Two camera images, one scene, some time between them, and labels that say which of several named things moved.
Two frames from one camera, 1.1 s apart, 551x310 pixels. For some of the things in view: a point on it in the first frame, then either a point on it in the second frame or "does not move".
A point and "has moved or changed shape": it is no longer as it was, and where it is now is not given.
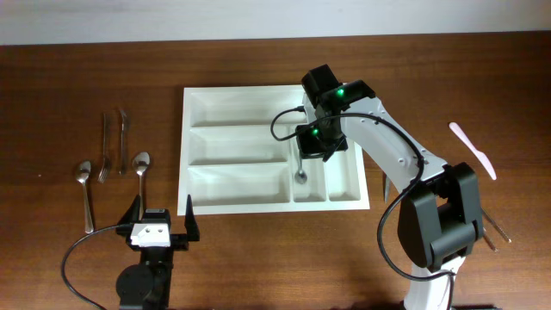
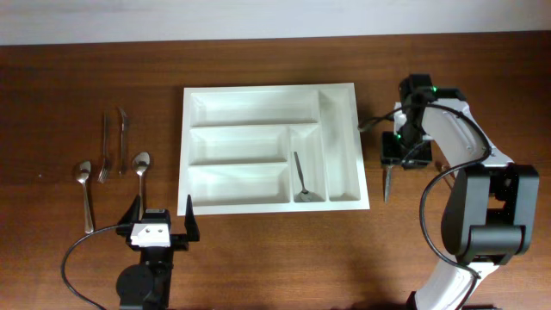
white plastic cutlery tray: (239, 155) does not move
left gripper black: (181, 241) does not move
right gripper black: (307, 146) to (388, 150)
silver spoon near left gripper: (140, 163) does not move
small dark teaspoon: (300, 176) has moved or changed shape
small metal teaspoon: (386, 188) does not move
